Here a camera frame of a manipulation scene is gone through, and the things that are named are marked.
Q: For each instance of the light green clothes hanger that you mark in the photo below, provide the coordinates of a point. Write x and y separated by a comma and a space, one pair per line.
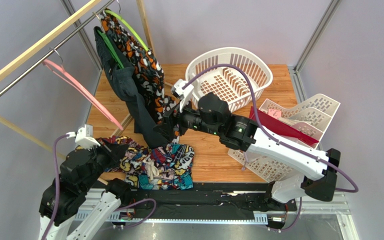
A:
128, 27

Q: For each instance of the white slotted cable duct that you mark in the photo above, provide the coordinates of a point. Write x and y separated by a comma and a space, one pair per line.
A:
256, 219

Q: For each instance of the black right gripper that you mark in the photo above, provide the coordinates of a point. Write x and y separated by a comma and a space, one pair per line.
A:
172, 119

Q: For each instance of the white plastic laundry basket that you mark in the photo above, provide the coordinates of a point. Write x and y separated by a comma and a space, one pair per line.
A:
228, 83

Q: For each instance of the white tiered file organizer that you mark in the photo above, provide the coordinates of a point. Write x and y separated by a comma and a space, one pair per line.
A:
304, 124

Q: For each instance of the pink sticky note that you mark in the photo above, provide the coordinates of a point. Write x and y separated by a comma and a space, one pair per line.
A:
274, 113

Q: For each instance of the aluminium frame post left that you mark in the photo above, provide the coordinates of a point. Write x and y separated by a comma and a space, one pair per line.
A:
69, 8

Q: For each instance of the metal hanging rod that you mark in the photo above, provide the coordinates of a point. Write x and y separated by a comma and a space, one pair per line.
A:
81, 22

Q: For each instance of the dark green clothes hanger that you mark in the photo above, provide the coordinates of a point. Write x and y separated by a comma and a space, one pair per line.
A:
110, 48

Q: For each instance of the pink clothes hanger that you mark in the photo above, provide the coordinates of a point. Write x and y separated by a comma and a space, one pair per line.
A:
59, 70

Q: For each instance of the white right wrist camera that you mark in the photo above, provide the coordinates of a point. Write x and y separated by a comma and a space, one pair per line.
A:
183, 91

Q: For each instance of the aluminium frame post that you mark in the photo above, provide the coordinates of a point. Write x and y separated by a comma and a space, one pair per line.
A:
317, 33
69, 8

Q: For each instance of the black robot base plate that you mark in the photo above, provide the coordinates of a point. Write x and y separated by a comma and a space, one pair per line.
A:
209, 200

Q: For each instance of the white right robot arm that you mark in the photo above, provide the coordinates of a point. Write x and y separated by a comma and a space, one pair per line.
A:
317, 173

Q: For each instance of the wooden clothes rack frame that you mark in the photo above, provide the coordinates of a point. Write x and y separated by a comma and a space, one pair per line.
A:
30, 52

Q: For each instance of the red plastic folder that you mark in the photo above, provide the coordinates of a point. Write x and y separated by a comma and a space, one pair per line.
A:
284, 129

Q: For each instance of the orange camouflage print shorts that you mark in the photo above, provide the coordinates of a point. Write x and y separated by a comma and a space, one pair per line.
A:
148, 73

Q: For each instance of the aluminium frame post right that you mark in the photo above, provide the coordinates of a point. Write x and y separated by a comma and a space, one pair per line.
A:
317, 33

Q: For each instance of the colourful comic print shorts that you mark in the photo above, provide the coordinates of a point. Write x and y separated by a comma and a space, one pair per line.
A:
166, 167

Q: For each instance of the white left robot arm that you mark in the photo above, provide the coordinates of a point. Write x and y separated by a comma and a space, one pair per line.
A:
61, 201

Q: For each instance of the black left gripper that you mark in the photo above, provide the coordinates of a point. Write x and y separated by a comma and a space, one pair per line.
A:
114, 151

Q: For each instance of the dark grey shorts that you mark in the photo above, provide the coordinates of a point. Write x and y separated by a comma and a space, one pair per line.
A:
124, 86

